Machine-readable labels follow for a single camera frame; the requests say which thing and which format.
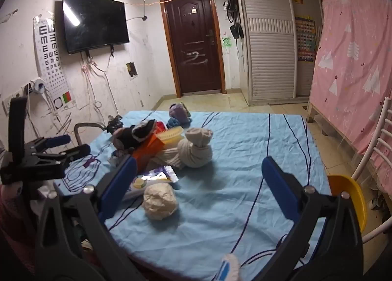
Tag black bags on hooks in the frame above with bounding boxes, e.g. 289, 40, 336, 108
226, 0, 244, 39

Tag black wall television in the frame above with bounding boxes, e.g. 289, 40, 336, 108
62, 0, 130, 54

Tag purple knitted doll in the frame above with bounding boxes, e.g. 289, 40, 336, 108
169, 103, 191, 124

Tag white knotted cloth bundle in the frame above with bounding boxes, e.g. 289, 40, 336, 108
146, 128, 213, 170

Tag purple white wrapper packet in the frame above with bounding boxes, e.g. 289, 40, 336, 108
122, 166, 179, 201

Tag red hello kitty bag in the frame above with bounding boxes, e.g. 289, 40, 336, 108
154, 121, 167, 134

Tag blue knitted ball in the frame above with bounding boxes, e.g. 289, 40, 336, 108
166, 117, 192, 129

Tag colourful wall chart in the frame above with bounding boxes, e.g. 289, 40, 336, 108
295, 16, 316, 62

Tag eye chart poster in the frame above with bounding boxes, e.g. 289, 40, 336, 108
33, 15, 74, 111

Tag white louvered wardrobe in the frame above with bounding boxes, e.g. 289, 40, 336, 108
239, 0, 323, 105

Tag light blue bed sheet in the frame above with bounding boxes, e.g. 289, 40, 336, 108
54, 110, 332, 281

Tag dark brown door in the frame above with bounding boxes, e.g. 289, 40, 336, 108
159, 0, 227, 97

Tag white power strip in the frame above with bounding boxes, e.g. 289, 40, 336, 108
2, 78, 46, 116

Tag white paper ball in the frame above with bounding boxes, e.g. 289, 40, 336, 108
142, 183, 178, 221

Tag white metal chair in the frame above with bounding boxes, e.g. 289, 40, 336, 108
350, 96, 392, 245

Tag pink tree-print curtain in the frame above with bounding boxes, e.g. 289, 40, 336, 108
308, 0, 392, 195

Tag orange box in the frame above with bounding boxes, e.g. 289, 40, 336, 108
132, 134, 165, 173

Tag yellow trash bin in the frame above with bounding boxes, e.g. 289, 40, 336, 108
328, 174, 368, 232

